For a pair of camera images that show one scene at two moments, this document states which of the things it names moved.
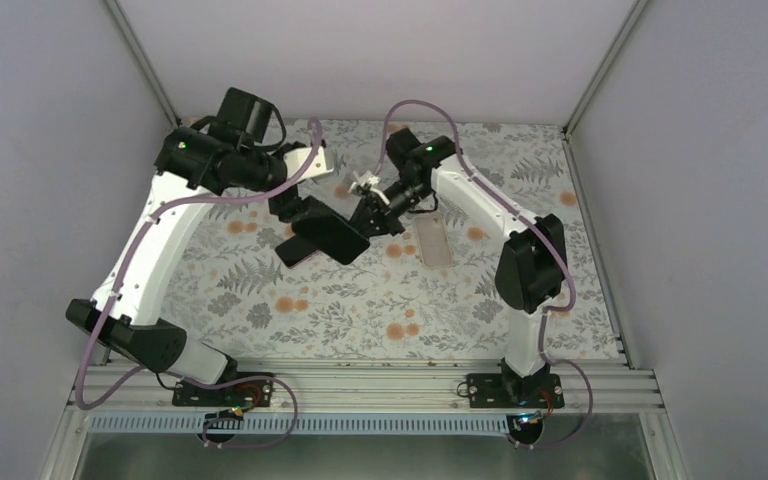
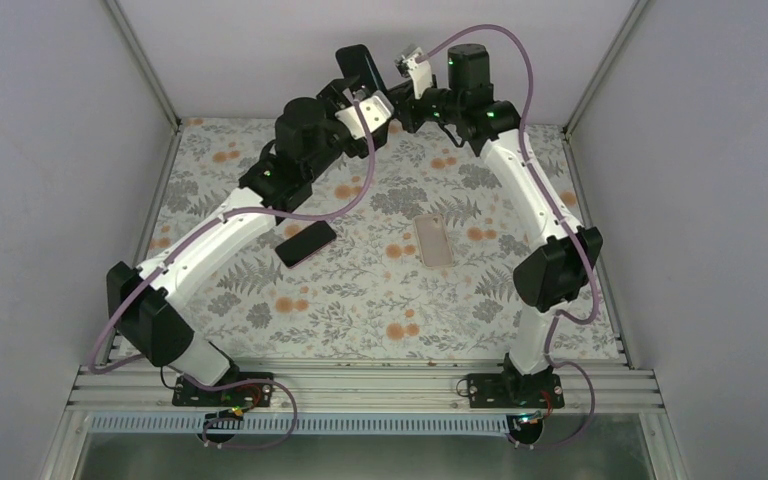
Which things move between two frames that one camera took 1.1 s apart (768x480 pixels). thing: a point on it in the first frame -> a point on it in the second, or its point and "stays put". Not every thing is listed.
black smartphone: x=332 y=236 -> x=355 y=60
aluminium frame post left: x=143 y=60 stays put
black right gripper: x=387 y=222 -> x=405 y=108
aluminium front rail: x=374 y=389 stays put
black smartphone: x=293 y=249 stays put
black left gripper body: x=285 y=207 -> x=366 y=149
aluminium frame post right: x=573 y=122 stays put
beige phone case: x=433 y=241 stays put
